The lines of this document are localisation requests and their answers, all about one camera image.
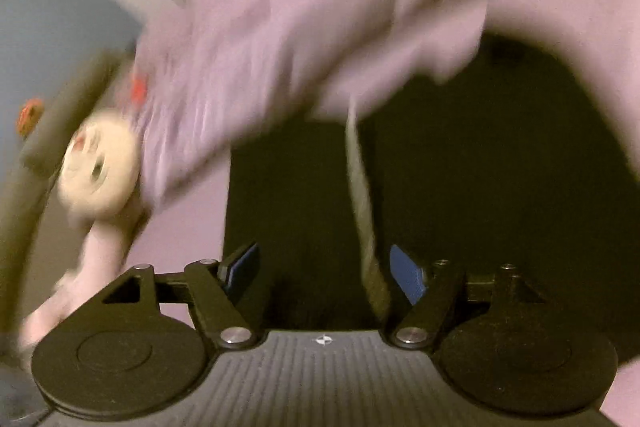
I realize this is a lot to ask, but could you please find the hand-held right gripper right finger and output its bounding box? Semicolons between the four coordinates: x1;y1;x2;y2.
389;244;548;350

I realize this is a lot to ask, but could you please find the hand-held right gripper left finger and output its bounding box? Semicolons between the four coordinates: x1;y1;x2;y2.
102;242;262;350

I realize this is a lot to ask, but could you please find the dark garment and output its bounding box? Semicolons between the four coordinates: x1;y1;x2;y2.
222;32;640;360

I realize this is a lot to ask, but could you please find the pale cloth strip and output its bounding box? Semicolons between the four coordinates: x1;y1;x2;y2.
344;96;395;324

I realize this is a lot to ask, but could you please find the pink plush toy cream face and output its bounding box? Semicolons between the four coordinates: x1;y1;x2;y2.
17;107;146;353

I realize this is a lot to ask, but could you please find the crumpled purple blanket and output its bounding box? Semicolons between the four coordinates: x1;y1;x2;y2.
134;0;640;210

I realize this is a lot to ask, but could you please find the small red object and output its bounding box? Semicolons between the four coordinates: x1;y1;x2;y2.
15;99;47;138

